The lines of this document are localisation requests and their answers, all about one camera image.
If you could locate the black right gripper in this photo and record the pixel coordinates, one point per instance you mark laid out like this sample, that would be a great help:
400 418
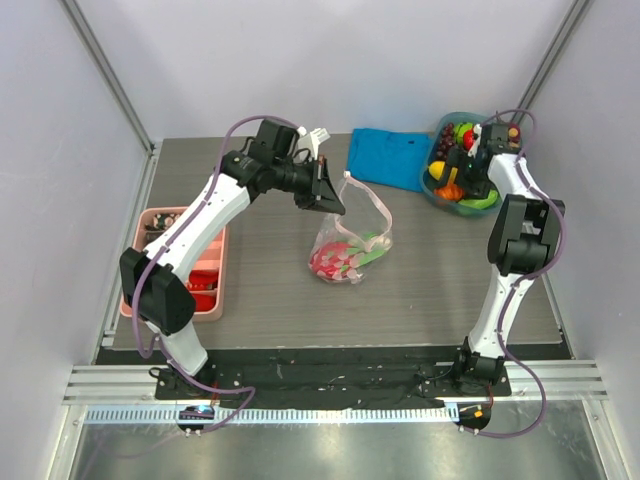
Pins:
473 185

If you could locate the beige toy potato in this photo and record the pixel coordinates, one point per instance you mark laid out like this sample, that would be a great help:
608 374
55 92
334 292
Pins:
381 243

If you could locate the blue folded cloth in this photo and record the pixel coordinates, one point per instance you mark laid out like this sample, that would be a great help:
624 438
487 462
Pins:
388 158

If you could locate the teal plastic fruit basket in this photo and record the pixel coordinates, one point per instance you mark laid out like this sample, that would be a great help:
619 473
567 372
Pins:
428 184

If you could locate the pink toy dragon fruit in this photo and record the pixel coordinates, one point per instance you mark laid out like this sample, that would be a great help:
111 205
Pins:
338 262

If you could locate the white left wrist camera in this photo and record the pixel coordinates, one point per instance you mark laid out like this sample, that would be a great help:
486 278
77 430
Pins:
311 140

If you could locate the clear pink-dotted zip bag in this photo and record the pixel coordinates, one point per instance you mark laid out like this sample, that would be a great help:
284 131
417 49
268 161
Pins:
366 217

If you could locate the purple toy grape bunch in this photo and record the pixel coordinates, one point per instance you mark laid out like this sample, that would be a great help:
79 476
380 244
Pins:
447 140

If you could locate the green toy vegetable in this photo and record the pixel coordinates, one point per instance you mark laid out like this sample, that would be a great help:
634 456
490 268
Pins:
460 129

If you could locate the lower red folded cloth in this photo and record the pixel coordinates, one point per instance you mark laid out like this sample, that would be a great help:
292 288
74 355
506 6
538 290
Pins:
204 302

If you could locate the aluminium frame rail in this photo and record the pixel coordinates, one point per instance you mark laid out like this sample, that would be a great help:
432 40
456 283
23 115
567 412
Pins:
132 384

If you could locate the brown toy longan bunch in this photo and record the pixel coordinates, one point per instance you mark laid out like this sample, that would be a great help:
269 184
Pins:
514 135

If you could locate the red toy bell pepper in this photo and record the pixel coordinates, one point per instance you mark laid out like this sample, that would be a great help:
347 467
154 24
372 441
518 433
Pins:
468 139

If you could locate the rose patterned dark cloth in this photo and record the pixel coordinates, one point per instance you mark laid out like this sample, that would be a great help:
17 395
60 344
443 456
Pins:
160 222

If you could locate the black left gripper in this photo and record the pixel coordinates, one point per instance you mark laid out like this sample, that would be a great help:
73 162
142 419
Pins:
320 179

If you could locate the pink plastic divided organizer tray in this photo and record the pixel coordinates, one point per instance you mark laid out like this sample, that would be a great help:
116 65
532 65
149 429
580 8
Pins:
215 290

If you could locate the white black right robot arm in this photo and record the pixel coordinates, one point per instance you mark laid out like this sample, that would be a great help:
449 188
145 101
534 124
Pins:
525 242

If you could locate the yellow toy mango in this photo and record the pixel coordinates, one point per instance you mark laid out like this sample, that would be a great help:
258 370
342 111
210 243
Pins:
436 169

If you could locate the white slotted cable duct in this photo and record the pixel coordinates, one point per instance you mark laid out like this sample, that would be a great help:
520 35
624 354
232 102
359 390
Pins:
193 414

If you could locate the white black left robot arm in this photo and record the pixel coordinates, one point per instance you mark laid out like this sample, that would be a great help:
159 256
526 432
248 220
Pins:
281 156

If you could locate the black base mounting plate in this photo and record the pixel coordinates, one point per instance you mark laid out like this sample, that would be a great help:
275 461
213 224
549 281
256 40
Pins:
331 378

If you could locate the green toy cucumber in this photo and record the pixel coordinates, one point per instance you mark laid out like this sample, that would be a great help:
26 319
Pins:
481 203

